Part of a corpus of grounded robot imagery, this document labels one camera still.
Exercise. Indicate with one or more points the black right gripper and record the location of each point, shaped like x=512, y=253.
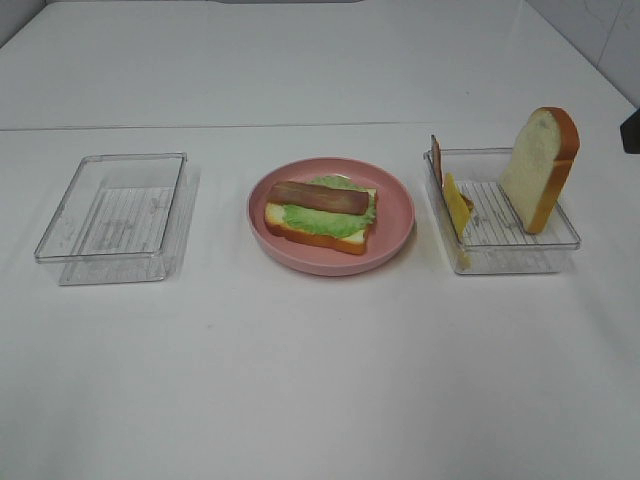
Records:
x=630, y=133

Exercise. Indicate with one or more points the pink bacon strip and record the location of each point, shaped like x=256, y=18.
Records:
x=436, y=162

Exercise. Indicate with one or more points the white bread slice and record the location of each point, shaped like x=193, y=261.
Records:
x=355, y=244
x=541, y=159

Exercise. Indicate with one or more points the green lettuce leaf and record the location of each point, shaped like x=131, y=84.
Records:
x=337, y=225

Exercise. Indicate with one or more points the brown bacon strip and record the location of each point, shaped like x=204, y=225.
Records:
x=319, y=197

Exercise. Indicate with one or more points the clear right plastic container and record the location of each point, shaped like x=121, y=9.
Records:
x=494, y=241

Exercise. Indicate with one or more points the clear plastic container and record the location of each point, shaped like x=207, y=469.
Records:
x=122, y=219
x=494, y=241

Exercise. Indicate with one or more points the yellow cheese slice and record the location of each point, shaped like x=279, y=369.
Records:
x=458, y=216

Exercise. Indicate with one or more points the pink round plate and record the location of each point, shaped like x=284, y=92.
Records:
x=394, y=221

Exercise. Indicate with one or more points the clear left plastic container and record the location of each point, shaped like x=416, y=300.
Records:
x=122, y=219

